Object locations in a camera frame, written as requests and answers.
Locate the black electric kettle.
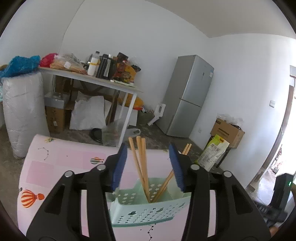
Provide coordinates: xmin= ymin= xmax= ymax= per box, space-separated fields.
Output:
xmin=101 ymin=54 xmax=117 ymax=80

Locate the mint green utensil caddy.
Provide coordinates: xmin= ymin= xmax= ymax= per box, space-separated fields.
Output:
xmin=107 ymin=178 xmax=191 ymax=227

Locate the red plastic bag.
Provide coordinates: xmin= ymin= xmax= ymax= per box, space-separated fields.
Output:
xmin=39 ymin=53 xmax=58 ymax=68

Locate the cardboard box under table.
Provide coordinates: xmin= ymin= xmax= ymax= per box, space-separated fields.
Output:
xmin=45 ymin=106 xmax=71 ymax=133

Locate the wooden chopstick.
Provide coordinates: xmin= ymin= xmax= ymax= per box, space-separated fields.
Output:
xmin=136 ymin=136 xmax=150 ymax=203
xmin=141 ymin=138 xmax=151 ymax=202
xmin=153 ymin=143 xmax=193 ymax=202
xmin=128 ymin=137 xmax=150 ymax=202
xmin=151 ymin=143 xmax=190 ymax=203

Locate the white pillow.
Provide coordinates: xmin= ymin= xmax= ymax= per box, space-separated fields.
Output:
xmin=69 ymin=91 xmax=106 ymax=131

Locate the grey wrapped mattress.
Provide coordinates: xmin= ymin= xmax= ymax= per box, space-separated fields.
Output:
xmin=3 ymin=71 xmax=50 ymax=158

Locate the white side table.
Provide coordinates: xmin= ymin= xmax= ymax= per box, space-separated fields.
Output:
xmin=38 ymin=67 xmax=142 ymax=147

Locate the blue plastic bag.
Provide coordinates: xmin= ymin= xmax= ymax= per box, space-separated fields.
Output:
xmin=1 ymin=55 xmax=41 ymax=78

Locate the clear plastic bag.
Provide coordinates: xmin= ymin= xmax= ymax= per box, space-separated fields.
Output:
xmin=102 ymin=118 xmax=140 ymax=147

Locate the rice bag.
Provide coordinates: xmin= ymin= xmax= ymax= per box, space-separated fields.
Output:
xmin=194 ymin=135 xmax=229 ymax=172

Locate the white plastic bottle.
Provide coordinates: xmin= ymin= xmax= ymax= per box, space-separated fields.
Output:
xmin=87 ymin=51 xmax=100 ymax=76

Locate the snack packages pile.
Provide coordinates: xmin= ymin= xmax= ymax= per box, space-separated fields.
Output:
xmin=113 ymin=52 xmax=142 ymax=86

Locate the yellow plastic bag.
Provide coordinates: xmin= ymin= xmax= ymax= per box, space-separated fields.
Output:
xmin=118 ymin=94 xmax=144 ymax=110

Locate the black thermos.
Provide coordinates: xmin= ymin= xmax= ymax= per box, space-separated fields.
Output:
xmin=96 ymin=54 xmax=109 ymax=79

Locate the pink balloon tablecloth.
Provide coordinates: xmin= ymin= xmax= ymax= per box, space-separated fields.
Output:
xmin=26 ymin=144 xmax=210 ymax=240

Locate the bag of bread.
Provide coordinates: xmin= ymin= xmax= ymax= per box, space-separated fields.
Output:
xmin=50 ymin=53 xmax=86 ymax=74

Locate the grey refrigerator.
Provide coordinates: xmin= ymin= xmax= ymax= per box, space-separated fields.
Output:
xmin=156 ymin=55 xmax=214 ymax=138

